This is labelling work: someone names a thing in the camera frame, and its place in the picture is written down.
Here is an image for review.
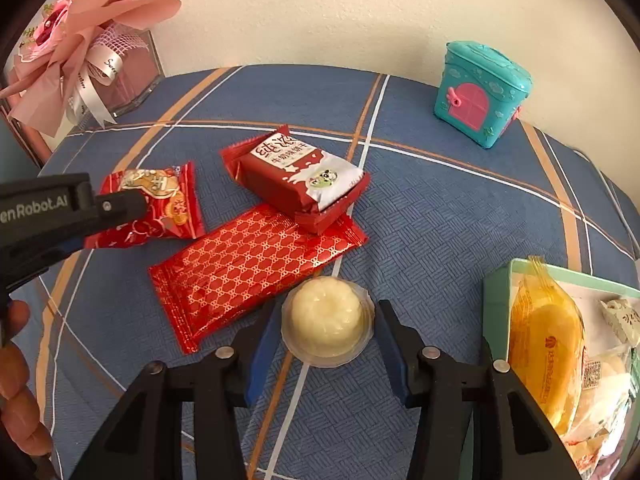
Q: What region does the small red snack packet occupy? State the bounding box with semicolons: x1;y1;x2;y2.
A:
84;161;207;250

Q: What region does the clear acrylic box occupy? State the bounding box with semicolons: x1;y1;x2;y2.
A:
102;30;165;118

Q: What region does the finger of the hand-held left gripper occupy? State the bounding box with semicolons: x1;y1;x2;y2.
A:
84;189;151;243

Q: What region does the green-edged cardboard tray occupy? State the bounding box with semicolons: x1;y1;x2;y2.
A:
482;258;640;480

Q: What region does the person's left hand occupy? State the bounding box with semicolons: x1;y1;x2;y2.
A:
0;300;54;457

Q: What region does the orange bread packet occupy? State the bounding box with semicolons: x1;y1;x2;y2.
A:
507;255;587;438

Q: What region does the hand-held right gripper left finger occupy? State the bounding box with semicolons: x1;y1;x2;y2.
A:
67;300;284;480

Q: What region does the red milk biscuit packet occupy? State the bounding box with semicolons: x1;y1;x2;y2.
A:
220;125;372;235

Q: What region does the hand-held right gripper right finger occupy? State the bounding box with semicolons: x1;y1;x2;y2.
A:
377;300;583;480

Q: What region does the pink flower bouquet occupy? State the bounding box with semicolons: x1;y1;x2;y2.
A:
0;0;182;138

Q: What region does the reddish brown frame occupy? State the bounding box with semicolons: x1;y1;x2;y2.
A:
0;107;56;168

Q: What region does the red gold-patterned flat packet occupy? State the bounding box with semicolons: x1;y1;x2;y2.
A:
148;204;369;356

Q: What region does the bread in clear wrapper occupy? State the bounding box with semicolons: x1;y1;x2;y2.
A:
570;297;640;443

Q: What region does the teal house-shaped tin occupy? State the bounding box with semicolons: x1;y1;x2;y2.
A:
434;41;533;149

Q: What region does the pale jelly cup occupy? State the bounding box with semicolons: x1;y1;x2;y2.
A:
280;275;375;368

